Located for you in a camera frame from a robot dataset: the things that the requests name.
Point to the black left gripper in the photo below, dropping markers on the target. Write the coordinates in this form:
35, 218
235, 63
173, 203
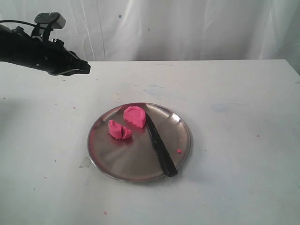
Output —
53, 58

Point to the pink clay piece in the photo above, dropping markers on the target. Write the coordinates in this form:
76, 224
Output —
135, 115
119, 131

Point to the black knife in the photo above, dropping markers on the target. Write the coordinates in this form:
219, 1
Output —
165, 160

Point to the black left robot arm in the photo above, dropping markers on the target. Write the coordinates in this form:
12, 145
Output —
16, 47

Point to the white backdrop sheet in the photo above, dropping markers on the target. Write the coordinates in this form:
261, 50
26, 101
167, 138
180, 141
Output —
121, 30

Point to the round stainless steel plate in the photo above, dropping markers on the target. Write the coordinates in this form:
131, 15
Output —
134, 159

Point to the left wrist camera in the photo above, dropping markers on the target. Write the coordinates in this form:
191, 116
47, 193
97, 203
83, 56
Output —
46, 23

